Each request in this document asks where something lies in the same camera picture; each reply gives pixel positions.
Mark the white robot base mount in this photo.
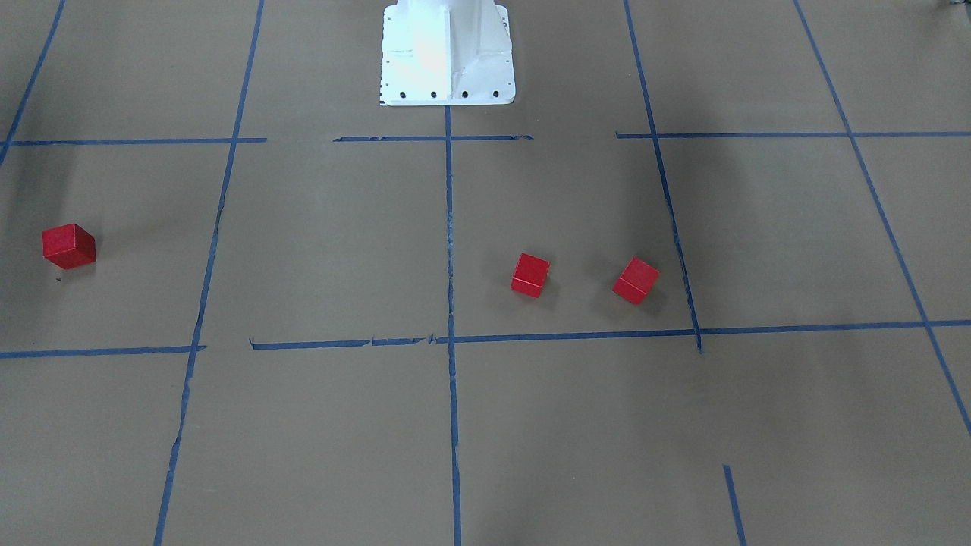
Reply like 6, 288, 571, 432
379, 1, 517, 107

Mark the red cube block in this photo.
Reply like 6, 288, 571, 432
611, 256, 660, 305
511, 253, 551, 298
42, 222, 97, 270

